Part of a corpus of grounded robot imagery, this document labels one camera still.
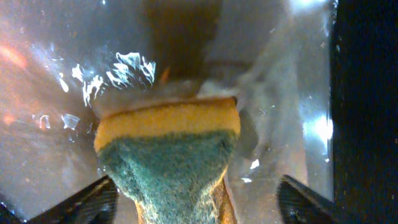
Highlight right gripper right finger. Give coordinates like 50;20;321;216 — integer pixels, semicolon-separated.
277;175;351;224

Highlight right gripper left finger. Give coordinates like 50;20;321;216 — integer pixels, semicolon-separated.
1;175;118;224

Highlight green yellow sponge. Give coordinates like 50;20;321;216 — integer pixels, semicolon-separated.
94;97;241;223

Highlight black water tray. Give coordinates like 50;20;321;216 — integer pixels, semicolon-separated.
1;0;397;223

